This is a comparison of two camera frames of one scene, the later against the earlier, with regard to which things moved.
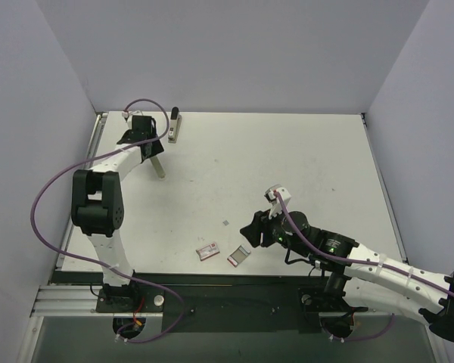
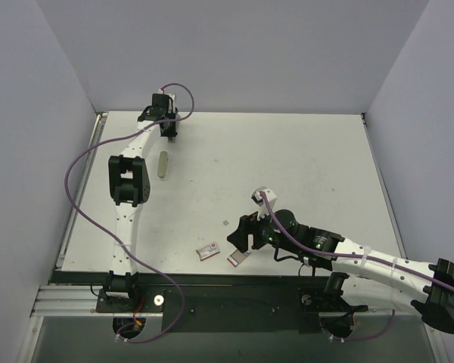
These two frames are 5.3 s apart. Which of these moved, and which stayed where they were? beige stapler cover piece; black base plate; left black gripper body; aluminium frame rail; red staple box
Moved: left black gripper body; beige stapler cover piece
Stayed: aluminium frame rail; red staple box; black base plate
